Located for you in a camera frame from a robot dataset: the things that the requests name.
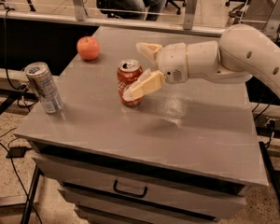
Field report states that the grey drawer cabinet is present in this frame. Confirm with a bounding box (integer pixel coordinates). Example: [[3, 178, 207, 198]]
[[16, 27, 268, 224]]

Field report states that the silver energy drink can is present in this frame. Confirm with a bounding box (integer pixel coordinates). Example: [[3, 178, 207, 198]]
[[24, 62, 63, 114]]

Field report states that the red coca-cola can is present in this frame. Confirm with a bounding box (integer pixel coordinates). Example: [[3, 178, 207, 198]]
[[117, 59, 143, 107]]

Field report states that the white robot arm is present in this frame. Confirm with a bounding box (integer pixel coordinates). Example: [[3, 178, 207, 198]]
[[123, 24, 280, 101]]

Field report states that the black hanging cable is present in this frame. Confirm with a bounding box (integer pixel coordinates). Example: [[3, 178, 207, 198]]
[[3, 7, 38, 110]]

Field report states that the metal railing frame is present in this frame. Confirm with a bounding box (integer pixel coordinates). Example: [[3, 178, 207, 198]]
[[0, 0, 280, 39]]

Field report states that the black power adapter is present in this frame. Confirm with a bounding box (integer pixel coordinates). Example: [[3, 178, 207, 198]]
[[6, 147, 31, 159]]

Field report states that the black drawer handle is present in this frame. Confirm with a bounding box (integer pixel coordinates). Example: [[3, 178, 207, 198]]
[[113, 180, 148, 199]]

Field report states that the person in jeans seated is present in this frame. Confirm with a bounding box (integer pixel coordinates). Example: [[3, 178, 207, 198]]
[[115, 0, 167, 21]]

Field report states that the black floor cable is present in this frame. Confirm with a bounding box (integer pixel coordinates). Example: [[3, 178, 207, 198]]
[[0, 127, 44, 224]]

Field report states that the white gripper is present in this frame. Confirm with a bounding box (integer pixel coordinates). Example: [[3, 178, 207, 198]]
[[123, 42, 189, 101]]

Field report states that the red apple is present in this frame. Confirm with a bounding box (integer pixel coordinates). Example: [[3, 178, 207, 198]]
[[77, 36, 100, 61]]

